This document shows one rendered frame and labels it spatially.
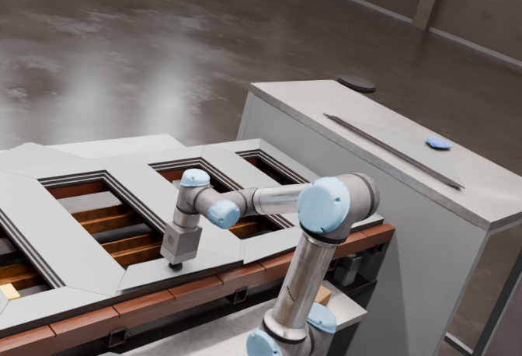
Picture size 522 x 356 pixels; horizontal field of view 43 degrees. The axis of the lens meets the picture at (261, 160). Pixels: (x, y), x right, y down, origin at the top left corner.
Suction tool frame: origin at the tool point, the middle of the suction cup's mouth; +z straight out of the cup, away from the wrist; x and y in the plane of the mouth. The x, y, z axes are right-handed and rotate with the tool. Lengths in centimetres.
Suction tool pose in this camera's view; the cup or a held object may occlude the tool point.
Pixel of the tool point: (174, 269)
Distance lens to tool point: 197.1
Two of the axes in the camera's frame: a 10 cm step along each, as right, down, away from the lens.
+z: -2.4, 8.9, 3.9
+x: 6.8, 4.4, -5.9
